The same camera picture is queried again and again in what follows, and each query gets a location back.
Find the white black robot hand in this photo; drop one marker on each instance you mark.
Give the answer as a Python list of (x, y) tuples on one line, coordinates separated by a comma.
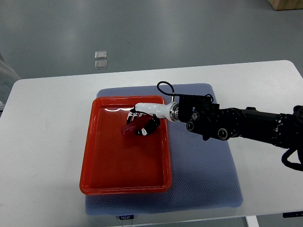
[(161, 111)]

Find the red pepper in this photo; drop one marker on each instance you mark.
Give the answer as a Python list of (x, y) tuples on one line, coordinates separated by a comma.
[(135, 125)]

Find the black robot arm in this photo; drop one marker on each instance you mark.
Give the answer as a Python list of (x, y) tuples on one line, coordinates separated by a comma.
[(204, 117)]

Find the red plastic tray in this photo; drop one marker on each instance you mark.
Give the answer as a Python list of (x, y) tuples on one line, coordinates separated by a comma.
[(118, 164)]

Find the lower metal floor plate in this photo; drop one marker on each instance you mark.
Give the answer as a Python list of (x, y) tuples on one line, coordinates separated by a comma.
[(101, 64)]

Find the metal floor plate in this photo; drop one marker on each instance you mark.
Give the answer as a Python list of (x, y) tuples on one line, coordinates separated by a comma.
[(100, 54), (101, 64)]

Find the upper metal floor plate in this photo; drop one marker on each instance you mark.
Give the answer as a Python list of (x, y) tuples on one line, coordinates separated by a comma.
[(100, 54)]

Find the blue-grey textured mat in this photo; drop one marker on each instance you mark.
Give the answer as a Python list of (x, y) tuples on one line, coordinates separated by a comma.
[(203, 173)]

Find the black mat label tag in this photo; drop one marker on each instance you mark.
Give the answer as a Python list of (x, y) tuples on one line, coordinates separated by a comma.
[(126, 217)]

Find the person in grey clothes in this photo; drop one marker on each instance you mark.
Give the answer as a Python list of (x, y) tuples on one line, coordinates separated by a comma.
[(8, 77)]

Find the white table leg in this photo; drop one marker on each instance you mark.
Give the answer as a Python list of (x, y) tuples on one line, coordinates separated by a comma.
[(252, 221)]

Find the cardboard box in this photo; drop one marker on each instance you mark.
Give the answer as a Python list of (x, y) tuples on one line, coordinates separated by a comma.
[(278, 5)]

